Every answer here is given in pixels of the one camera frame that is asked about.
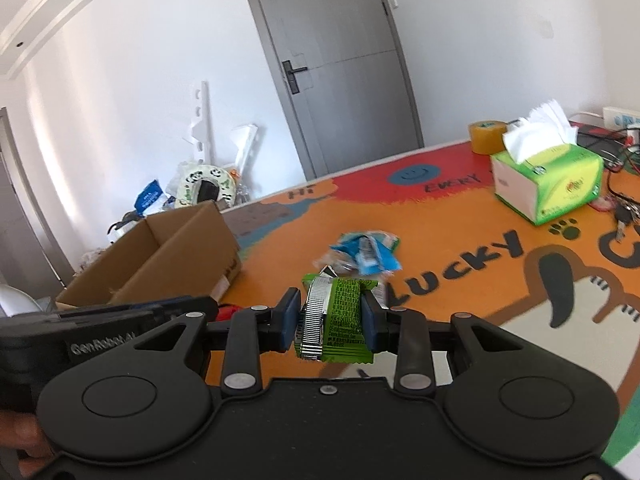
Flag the person's left hand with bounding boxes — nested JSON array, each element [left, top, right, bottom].
[[0, 407, 53, 462]]

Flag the blue snack packet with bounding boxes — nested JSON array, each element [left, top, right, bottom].
[[330, 231, 403, 276]]

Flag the brown cardboard box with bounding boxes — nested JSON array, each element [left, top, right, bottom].
[[54, 201, 244, 312]]

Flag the green tissue box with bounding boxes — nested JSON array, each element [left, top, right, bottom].
[[489, 99, 605, 226]]

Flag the black metal rack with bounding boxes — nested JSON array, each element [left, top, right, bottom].
[[106, 211, 147, 242]]

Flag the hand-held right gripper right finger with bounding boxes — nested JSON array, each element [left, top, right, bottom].
[[361, 292, 523, 393]]

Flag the blue plastic bag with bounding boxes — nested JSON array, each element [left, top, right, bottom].
[[134, 179, 167, 212]]

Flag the black door handle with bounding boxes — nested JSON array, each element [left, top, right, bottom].
[[281, 59, 310, 95]]

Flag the grey door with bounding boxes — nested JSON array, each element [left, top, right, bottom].
[[235, 0, 427, 182]]

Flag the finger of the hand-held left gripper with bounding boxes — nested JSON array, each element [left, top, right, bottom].
[[47, 294, 221, 322]]

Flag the white chair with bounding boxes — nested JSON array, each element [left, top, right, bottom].
[[0, 282, 52, 320]]

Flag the white notched board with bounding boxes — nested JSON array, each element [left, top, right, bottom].
[[184, 80, 212, 162]]

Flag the white slanted board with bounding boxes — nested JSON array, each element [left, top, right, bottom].
[[229, 123, 262, 197]]

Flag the bunch of keys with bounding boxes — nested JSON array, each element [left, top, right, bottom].
[[592, 194, 640, 242]]

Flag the black flat pad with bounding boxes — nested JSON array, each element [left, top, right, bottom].
[[575, 125, 632, 158]]

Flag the yellow tape roll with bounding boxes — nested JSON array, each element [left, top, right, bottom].
[[468, 119, 509, 155]]

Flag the black cable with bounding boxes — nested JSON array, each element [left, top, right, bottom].
[[570, 112, 640, 201]]

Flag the white power strip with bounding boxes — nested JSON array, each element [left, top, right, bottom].
[[602, 105, 640, 129]]

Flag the colourful printed table mat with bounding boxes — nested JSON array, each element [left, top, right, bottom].
[[205, 125, 640, 467]]

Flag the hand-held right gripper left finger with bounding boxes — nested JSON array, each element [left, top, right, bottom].
[[134, 287, 302, 394]]

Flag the light green snack packet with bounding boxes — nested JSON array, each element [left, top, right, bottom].
[[293, 266, 379, 364]]

